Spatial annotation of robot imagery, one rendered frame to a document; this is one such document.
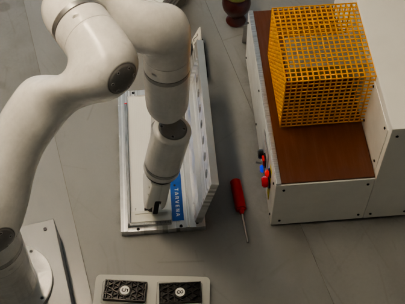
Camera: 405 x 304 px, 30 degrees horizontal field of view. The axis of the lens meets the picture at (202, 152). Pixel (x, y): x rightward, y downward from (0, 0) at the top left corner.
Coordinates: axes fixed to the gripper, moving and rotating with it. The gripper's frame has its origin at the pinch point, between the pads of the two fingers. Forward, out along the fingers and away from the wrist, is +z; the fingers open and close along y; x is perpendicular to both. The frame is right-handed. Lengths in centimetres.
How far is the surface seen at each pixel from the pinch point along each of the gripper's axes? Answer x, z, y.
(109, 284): -9.9, 4.7, 19.3
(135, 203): -3.3, 3.4, -2.1
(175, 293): 4.9, 1.5, 22.9
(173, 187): 6.0, 1.4, -6.1
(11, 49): -37, 13, -59
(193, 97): 11.3, -6.7, -29.0
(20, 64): -34, 12, -53
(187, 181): 9.8, 0.8, -7.6
